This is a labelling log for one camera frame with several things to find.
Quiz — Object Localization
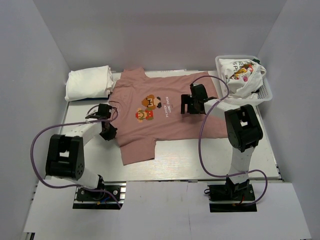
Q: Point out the pink mario t shirt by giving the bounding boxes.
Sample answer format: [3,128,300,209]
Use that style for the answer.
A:
[109,68,218,165]

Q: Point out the white green spongebob t shirt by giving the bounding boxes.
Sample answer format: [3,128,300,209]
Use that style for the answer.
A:
[217,58,267,100]

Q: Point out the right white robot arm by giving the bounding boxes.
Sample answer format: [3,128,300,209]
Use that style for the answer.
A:
[180,84,263,200]

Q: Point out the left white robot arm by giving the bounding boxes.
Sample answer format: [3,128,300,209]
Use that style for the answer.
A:
[45,103,117,200]

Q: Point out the folded white t shirt stack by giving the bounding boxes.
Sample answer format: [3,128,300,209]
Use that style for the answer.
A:
[64,65,115,102]

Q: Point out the folded dark blue t shirt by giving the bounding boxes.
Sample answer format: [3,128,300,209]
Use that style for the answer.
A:
[69,95,110,102]

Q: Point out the white plastic basket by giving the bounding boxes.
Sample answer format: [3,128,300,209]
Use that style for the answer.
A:
[215,55,273,106]

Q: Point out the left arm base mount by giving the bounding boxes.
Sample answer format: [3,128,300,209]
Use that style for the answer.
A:
[72,182,127,210]

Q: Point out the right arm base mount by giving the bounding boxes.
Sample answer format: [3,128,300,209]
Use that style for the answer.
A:
[203,184,257,213]

